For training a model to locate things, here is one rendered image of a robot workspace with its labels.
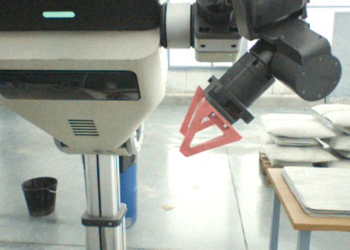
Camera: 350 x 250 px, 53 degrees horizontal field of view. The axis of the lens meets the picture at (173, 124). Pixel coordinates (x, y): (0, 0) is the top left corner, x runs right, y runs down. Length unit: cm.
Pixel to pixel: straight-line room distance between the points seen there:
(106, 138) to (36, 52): 27
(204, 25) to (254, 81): 21
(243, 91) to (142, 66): 25
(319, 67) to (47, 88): 53
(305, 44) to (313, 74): 3
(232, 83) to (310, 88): 10
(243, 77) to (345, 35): 834
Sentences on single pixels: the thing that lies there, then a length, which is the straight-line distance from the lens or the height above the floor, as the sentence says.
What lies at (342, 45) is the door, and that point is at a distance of 878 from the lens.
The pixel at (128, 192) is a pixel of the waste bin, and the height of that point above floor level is 30.
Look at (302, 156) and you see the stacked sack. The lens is 367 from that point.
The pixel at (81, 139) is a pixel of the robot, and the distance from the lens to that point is 89.
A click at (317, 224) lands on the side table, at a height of 75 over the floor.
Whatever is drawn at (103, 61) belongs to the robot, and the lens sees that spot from 67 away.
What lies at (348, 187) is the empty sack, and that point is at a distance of 179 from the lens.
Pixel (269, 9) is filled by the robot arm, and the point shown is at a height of 145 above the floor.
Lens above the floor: 141
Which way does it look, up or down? 13 degrees down
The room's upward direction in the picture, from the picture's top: straight up
